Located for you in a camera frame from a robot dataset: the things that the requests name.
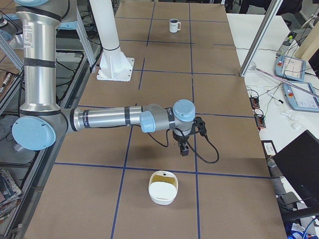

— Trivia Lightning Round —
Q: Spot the white ribbed HOME mug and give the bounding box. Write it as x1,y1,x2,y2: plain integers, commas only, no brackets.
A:
169,18,181,33

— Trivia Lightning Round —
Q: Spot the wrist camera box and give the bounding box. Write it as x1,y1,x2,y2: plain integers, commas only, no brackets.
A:
191,117,207,137

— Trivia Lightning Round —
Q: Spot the metal grabber stick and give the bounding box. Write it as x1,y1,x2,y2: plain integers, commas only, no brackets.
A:
250,66,319,98

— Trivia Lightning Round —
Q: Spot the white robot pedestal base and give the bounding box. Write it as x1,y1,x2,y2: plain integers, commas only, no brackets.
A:
90,0,135,82

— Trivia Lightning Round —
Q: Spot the far teach pendant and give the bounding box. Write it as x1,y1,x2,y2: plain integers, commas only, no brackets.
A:
275,55,306,82

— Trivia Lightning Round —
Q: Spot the orange circuit board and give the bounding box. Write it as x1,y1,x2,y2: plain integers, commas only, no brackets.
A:
254,114,266,130
249,96,260,109

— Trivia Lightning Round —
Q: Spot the aluminium frame post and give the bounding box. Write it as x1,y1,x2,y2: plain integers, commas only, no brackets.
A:
239,0,283,77

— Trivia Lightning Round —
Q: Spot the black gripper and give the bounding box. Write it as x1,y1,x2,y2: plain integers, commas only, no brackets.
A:
172,130,189,156

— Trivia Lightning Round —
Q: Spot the orange circuit board near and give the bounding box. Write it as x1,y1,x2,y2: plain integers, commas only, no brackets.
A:
254,114,266,130

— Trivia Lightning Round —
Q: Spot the black monitor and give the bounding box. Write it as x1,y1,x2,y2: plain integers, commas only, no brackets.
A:
273,130,319,207

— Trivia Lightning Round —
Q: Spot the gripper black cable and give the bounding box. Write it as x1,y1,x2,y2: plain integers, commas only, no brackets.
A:
147,130,220,164

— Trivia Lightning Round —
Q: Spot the stack of books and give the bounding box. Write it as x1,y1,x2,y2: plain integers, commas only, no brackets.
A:
0,168,22,223

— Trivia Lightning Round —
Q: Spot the white bowl container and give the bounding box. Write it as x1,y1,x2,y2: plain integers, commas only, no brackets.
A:
148,170,178,205

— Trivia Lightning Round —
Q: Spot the teach pendant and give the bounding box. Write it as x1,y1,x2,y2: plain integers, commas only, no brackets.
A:
275,55,306,82
283,83,319,113

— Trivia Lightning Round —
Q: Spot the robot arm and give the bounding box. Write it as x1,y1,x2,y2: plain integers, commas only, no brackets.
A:
12,0,195,156

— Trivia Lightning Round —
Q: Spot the orange circuit board far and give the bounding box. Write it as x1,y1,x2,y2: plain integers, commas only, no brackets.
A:
249,96,260,109

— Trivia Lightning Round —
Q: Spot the near teach pendant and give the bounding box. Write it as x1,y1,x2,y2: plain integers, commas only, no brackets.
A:
283,83,319,113

